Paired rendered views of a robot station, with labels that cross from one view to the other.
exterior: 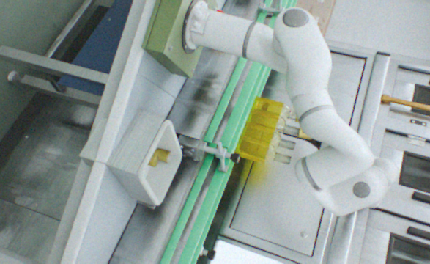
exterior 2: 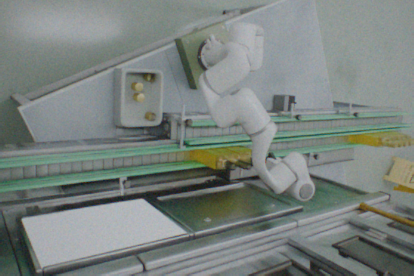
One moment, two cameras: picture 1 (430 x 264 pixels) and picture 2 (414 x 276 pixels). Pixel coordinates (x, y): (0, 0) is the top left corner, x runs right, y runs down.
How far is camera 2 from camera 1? 1.28 m
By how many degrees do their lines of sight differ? 55
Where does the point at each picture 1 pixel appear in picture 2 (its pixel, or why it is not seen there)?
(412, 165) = (358, 243)
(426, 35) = not seen: outside the picture
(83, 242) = (69, 90)
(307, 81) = (233, 29)
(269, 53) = not seen: hidden behind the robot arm
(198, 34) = (208, 50)
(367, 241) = (262, 254)
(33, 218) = not seen: hidden behind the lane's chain
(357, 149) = (235, 46)
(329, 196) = (214, 99)
